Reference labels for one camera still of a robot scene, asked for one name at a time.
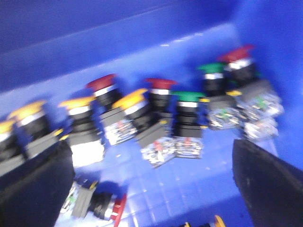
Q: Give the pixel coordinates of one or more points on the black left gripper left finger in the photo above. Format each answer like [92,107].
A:
[32,194]

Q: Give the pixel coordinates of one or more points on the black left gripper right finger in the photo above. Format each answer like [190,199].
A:
[271,188]

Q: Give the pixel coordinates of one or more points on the yellow button far left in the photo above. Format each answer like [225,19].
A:
[11,155]

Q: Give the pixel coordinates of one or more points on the yellow button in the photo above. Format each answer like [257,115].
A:
[156,145]
[11,155]
[32,120]
[84,138]

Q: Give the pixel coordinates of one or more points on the red button lying bottom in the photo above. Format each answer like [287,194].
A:
[84,198]

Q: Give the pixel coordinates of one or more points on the yellow button left middle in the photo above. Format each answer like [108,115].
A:
[84,138]

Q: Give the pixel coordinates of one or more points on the red button far right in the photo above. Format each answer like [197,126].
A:
[258,102]

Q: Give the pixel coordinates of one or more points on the green button right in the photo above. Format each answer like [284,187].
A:
[221,109]

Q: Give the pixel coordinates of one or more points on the green button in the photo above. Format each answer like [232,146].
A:
[221,109]
[187,131]

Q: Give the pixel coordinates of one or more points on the green button centre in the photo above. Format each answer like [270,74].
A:
[187,131]

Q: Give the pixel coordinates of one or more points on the red button centre left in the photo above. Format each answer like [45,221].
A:
[117,127]

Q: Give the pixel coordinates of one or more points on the yellow button centre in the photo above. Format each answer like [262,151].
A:
[156,145]

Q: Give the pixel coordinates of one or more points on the left blue plastic crate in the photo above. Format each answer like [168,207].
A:
[50,49]

